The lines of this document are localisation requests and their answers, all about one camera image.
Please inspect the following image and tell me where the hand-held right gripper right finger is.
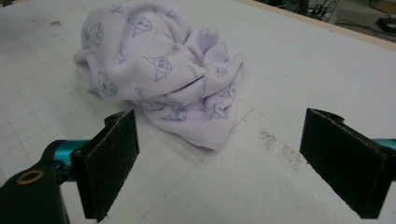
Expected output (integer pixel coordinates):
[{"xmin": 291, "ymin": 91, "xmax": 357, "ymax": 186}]
[{"xmin": 299, "ymin": 107, "xmax": 396, "ymax": 219}]

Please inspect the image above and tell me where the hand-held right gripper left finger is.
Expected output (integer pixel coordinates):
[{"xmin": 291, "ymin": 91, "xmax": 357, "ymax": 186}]
[{"xmin": 69, "ymin": 109, "xmax": 140, "ymax": 223}]

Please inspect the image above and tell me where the lilac printed towel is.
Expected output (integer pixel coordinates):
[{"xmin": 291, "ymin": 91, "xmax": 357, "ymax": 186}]
[{"xmin": 73, "ymin": 0, "xmax": 245, "ymax": 151}]

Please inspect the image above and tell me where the white foam mat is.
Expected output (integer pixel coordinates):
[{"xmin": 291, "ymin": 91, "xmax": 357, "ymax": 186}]
[{"xmin": 0, "ymin": 0, "xmax": 396, "ymax": 224}]

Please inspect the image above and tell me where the flat black device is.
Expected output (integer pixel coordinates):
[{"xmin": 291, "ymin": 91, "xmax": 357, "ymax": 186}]
[{"xmin": 375, "ymin": 17, "xmax": 396, "ymax": 34}]

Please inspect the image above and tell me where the white metal stand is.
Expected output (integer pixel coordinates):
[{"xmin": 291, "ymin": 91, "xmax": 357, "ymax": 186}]
[{"xmin": 327, "ymin": 0, "xmax": 347, "ymax": 25}]

